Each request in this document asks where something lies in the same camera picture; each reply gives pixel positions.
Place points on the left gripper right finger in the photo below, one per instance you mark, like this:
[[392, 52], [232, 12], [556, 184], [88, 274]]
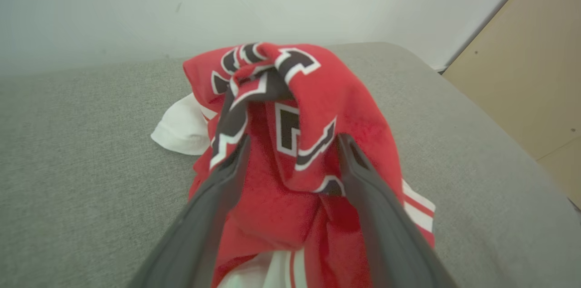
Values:
[[390, 233]]

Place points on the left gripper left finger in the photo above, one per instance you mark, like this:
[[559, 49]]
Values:
[[195, 233]]

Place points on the grey fabric sofa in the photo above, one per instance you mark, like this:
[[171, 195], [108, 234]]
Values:
[[81, 179]]

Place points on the red jersey with number print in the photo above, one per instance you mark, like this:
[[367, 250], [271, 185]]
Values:
[[345, 97]]

